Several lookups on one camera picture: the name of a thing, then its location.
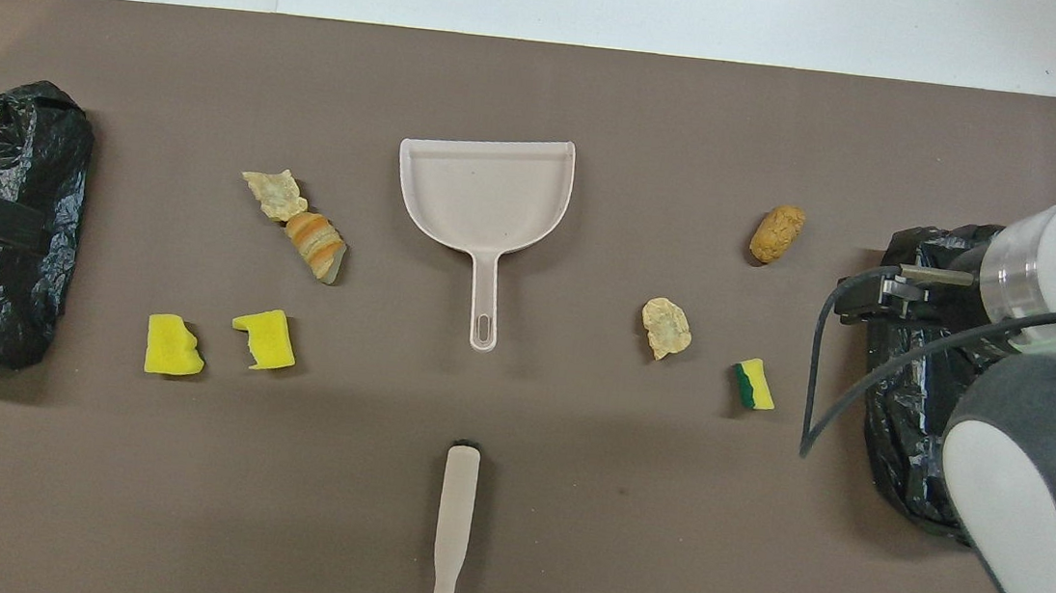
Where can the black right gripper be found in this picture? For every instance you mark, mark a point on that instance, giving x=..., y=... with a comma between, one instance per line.
x=949, y=298

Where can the brown nugget shaped foam piece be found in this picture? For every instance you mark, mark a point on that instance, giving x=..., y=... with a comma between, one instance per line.
x=776, y=233

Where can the yellow sponge with green layer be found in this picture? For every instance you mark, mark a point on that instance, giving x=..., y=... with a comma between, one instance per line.
x=758, y=385

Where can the yellow sponge piece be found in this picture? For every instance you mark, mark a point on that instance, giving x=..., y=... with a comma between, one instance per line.
x=267, y=341
x=172, y=348

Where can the pale cream foam piece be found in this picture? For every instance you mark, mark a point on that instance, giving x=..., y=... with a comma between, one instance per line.
x=666, y=327
x=274, y=197

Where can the orange cream striped foam piece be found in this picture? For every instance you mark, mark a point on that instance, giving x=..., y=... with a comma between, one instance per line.
x=315, y=242

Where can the beige plastic dustpan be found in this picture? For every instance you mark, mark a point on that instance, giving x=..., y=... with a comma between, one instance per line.
x=484, y=195

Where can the beige hand brush black bristles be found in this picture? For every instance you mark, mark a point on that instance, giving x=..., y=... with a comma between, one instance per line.
x=458, y=493

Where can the bin lined with black bag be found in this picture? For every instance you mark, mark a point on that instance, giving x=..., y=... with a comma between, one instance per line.
x=905, y=410
x=4, y=304

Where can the brown table mat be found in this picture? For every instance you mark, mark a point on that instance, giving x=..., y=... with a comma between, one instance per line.
x=563, y=532

